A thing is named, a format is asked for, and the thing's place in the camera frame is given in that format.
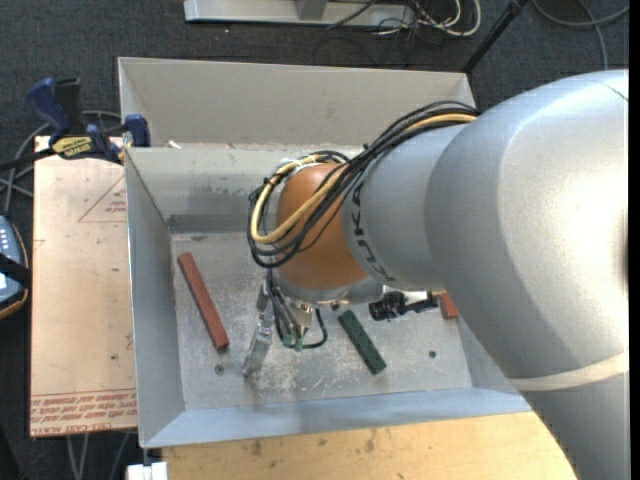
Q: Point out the dark green flat block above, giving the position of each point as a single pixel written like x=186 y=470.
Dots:
x=362 y=343

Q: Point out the grey metal bin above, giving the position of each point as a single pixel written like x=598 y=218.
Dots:
x=210 y=278

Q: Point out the brown cardboard board red print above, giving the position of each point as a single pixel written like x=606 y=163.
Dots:
x=80 y=288

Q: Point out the red-brown flat block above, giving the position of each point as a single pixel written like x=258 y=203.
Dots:
x=204 y=302
x=448 y=308

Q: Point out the black cylinder on white bracket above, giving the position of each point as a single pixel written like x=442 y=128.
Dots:
x=387 y=306

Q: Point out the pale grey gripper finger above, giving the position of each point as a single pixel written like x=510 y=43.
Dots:
x=256 y=350
x=262 y=299

